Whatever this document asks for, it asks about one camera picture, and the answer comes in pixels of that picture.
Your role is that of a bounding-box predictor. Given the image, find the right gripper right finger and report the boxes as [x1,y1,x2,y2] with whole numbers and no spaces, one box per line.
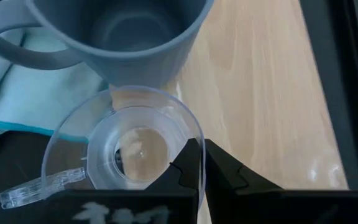
[204,138,284,197]

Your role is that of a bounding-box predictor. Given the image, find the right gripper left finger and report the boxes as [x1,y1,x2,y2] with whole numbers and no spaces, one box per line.
[144,138,202,191]

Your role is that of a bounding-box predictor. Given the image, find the clear plastic cup with handle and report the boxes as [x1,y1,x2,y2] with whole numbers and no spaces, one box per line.
[0,85,206,210]

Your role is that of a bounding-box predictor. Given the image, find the grey mug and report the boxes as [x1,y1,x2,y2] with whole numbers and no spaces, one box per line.
[0,0,214,90]

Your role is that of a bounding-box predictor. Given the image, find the light blue cloth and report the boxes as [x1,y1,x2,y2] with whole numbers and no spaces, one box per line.
[0,27,111,144]

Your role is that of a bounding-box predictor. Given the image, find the wooden shelf with black frame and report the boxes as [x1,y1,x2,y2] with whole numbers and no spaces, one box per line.
[109,0,358,191]

